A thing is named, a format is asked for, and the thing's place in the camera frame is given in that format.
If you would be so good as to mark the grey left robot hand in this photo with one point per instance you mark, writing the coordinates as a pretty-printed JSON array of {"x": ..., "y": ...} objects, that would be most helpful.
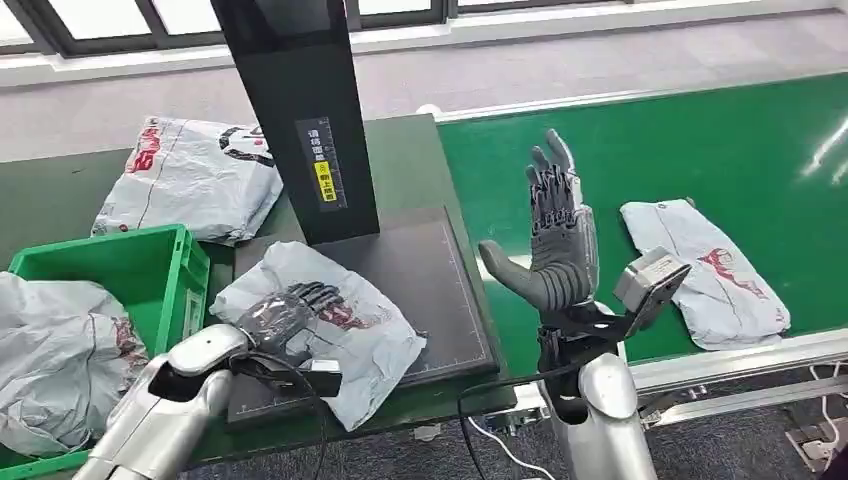
[{"x": 278, "y": 321}]

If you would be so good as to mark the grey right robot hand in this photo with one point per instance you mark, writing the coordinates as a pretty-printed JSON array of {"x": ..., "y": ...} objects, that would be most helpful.
[{"x": 563, "y": 265}]

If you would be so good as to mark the grey plastic mailer parcel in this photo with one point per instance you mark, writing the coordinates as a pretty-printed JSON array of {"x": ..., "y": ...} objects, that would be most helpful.
[
  {"x": 371, "y": 344},
  {"x": 669, "y": 225},
  {"x": 53, "y": 358}
]

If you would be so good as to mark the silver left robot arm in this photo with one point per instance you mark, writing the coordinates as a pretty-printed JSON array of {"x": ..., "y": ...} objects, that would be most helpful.
[{"x": 166, "y": 411}]

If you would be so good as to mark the black scanner stand with platform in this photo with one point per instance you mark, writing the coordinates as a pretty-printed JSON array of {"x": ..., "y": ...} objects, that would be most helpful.
[{"x": 424, "y": 291}]

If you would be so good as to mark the green plastic crate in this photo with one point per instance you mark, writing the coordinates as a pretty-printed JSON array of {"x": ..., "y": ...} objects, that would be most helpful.
[{"x": 132, "y": 265}]

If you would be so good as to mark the white parcel with black print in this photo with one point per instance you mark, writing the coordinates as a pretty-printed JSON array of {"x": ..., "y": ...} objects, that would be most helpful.
[{"x": 192, "y": 185}]

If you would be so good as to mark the yellow and black column label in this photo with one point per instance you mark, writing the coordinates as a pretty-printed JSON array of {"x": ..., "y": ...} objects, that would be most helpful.
[{"x": 322, "y": 166}]

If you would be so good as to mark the green conveyor belt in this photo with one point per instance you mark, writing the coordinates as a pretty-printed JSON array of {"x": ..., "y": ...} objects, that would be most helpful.
[{"x": 729, "y": 132}]

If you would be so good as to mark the white power strip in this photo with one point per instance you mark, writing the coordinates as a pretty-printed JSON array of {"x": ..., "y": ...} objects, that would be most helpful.
[{"x": 815, "y": 447}]

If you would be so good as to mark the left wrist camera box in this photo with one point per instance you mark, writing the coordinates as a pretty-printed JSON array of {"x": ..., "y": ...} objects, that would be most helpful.
[{"x": 318, "y": 378}]

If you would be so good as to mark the silver conveyor frame rail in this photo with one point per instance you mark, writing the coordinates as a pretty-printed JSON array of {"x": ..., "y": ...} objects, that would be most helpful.
[{"x": 729, "y": 361}]

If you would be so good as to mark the dark window frame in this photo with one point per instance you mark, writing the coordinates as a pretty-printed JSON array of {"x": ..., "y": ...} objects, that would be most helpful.
[{"x": 142, "y": 38}]

